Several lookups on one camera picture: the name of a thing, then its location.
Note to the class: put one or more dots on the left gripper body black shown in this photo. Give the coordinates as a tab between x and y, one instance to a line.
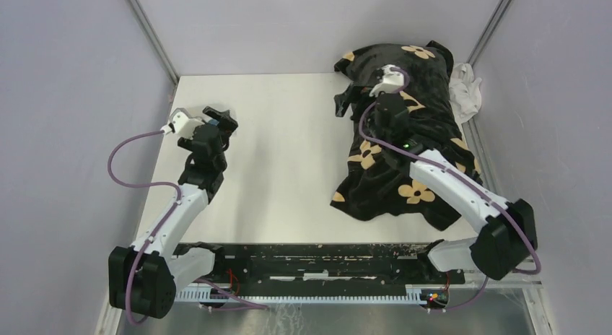
185	143

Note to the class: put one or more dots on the white crumpled cloth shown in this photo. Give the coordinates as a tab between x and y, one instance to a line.
465	94

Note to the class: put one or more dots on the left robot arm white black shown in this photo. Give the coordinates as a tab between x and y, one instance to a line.
145	277

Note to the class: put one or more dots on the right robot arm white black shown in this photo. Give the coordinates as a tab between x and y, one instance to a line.
408	157

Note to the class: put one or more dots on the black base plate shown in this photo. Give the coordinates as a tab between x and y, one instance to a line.
322	270

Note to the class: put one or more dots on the white slotted cable duct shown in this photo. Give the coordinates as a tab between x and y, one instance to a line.
201	293

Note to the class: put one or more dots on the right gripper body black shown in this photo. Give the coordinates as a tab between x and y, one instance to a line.
378	131

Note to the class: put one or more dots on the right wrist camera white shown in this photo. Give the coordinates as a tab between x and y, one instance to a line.
393	79

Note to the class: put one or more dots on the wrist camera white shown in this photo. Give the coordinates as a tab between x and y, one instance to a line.
182	123
393	79

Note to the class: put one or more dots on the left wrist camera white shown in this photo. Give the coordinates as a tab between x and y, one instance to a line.
182	123

